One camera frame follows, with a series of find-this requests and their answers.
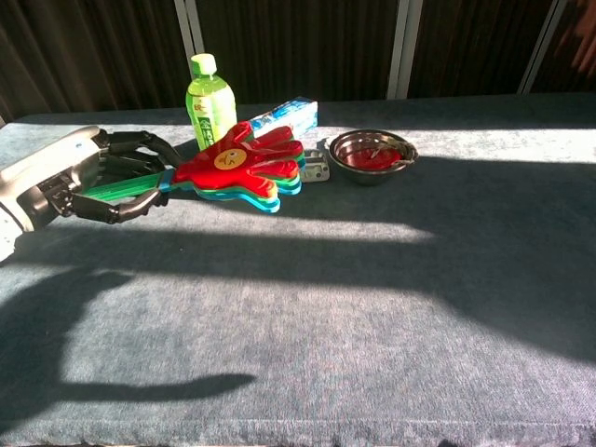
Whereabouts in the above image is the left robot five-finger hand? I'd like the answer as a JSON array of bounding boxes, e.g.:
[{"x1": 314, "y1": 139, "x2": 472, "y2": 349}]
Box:
[{"x1": 0, "y1": 125, "x2": 176, "y2": 234}]

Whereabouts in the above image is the red green toy hand clapper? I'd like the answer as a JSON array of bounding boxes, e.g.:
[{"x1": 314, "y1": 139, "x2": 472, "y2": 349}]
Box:
[{"x1": 81, "y1": 120, "x2": 306, "y2": 214}]

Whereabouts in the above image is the green drink bottle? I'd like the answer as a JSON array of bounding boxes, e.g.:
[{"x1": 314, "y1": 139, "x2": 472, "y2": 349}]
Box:
[{"x1": 185, "y1": 53, "x2": 238, "y2": 153}]

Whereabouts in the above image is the blue white toothpaste box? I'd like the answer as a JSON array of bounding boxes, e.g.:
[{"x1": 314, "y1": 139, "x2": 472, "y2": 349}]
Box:
[{"x1": 248, "y1": 96, "x2": 320, "y2": 141}]

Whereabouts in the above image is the grey felt table cloth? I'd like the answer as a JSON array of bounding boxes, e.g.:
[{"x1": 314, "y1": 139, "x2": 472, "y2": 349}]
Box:
[{"x1": 0, "y1": 91, "x2": 596, "y2": 444}]

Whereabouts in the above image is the red round disc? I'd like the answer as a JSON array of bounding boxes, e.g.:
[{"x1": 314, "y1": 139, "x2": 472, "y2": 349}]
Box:
[{"x1": 344, "y1": 147, "x2": 402, "y2": 170}]

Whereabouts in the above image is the stainless steel bowl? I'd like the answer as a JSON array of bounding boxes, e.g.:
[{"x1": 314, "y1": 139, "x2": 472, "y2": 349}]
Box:
[{"x1": 329, "y1": 129, "x2": 419, "y2": 187}]

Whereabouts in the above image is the white partition post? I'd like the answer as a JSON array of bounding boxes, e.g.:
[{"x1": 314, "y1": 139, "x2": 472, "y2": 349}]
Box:
[
  {"x1": 386, "y1": 0, "x2": 423, "y2": 101},
  {"x1": 174, "y1": 0, "x2": 207, "y2": 64},
  {"x1": 517, "y1": 0, "x2": 572, "y2": 95}
]

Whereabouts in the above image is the short braided cord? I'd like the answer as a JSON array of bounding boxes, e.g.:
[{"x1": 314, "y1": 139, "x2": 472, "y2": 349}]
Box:
[{"x1": 370, "y1": 141, "x2": 418, "y2": 167}]

